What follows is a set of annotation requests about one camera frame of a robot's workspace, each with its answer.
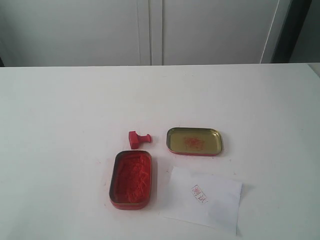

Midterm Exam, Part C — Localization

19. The gold tin lid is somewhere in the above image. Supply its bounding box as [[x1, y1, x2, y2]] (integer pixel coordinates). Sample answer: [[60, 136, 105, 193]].
[[166, 127, 223, 157]]

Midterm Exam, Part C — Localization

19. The red ink pad tin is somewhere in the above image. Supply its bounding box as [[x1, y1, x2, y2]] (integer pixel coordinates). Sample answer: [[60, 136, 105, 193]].
[[109, 150, 152, 210]]

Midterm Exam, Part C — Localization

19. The red plastic stamp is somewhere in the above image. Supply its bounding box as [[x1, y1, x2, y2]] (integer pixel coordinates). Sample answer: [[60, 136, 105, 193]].
[[128, 131, 152, 150]]

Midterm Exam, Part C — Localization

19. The white paper sheet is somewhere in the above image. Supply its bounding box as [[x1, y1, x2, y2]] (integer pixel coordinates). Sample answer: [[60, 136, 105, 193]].
[[159, 167, 243, 235]]

